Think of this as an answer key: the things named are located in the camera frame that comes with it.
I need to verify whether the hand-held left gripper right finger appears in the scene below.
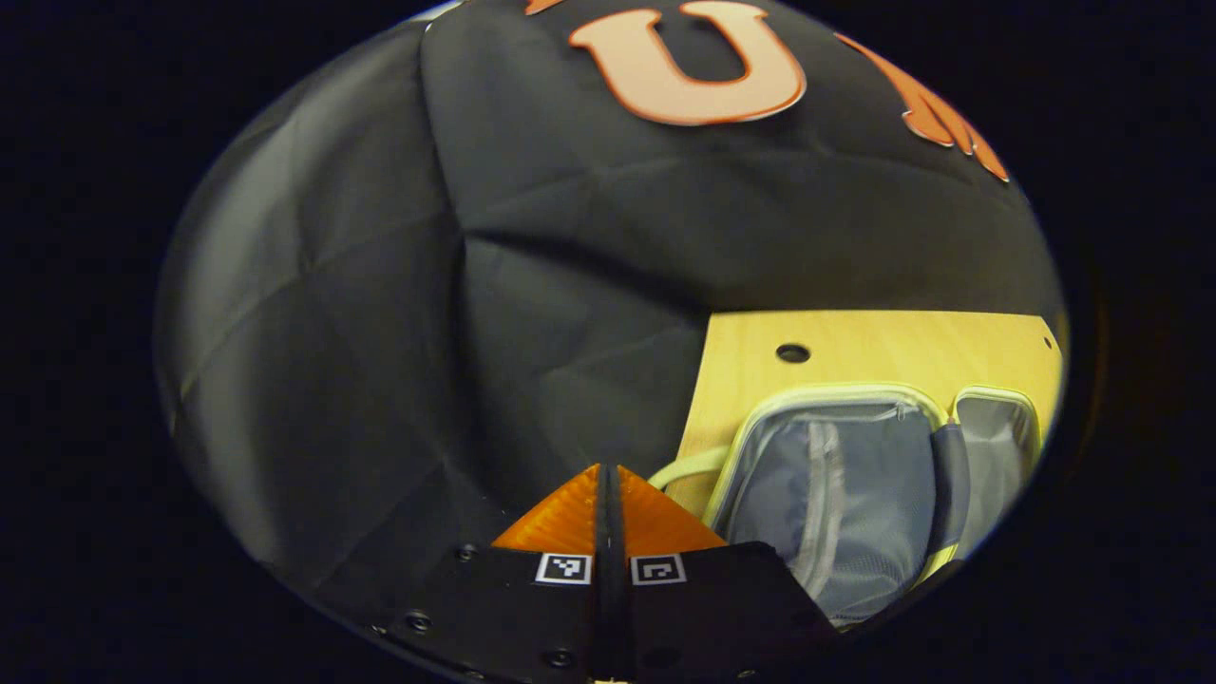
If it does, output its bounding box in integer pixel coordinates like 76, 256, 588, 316
611, 464, 845, 683

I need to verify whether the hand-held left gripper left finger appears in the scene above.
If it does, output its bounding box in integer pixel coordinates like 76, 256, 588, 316
380, 464, 614, 683

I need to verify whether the small yellow suitcase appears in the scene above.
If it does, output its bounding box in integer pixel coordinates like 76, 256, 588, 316
649, 383, 1044, 628

